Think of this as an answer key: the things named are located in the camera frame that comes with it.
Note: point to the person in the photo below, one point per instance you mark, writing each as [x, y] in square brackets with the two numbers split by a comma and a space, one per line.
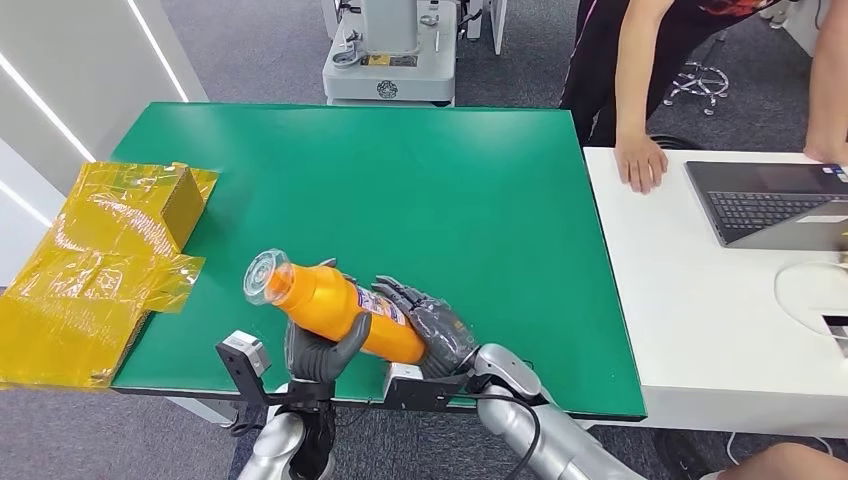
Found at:
[596, 60]

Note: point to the orange detergent bottle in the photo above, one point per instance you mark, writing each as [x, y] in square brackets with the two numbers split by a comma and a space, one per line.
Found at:
[324, 301]

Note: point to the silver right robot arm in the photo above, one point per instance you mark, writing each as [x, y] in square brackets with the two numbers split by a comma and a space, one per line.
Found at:
[556, 444]

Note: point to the person's bare knee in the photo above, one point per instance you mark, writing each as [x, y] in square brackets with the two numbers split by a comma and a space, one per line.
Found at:
[782, 464]

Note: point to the grey white robot base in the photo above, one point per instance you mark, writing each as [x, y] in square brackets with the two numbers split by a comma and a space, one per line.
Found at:
[391, 66]

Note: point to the white table leg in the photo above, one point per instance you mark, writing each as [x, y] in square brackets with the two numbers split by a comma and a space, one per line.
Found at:
[212, 412]

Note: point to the person's left forearm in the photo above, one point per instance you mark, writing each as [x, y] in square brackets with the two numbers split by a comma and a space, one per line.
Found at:
[831, 73]

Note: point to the dark grey laptop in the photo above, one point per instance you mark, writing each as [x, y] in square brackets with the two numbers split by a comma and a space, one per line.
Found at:
[768, 205]

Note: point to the white desk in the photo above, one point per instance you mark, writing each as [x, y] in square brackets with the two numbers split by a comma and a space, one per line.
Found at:
[696, 318]

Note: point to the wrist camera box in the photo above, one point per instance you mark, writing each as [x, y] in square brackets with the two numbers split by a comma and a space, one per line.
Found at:
[401, 378]
[246, 352]

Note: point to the chrome chair base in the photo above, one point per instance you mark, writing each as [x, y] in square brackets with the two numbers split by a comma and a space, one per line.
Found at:
[699, 83]

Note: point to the yellow taped cardboard box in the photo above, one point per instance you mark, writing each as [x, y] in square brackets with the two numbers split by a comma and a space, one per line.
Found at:
[86, 278]

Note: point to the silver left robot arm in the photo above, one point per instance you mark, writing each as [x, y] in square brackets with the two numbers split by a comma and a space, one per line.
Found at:
[275, 450]

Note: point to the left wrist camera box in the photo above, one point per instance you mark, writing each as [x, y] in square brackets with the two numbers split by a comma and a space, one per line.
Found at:
[246, 352]

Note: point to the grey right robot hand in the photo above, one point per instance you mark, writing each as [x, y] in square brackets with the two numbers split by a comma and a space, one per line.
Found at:
[437, 331]

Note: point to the green table board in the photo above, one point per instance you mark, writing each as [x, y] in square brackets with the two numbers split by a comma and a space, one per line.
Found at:
[397, 199]

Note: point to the person's right hand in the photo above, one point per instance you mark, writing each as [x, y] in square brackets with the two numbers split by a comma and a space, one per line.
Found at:
[639, 162]

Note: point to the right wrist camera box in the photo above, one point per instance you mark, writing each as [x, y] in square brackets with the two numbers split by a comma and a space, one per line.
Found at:
[401, 378]

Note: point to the person's right forearm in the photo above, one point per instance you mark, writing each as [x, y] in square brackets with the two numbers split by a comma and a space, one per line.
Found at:
[639, 73]

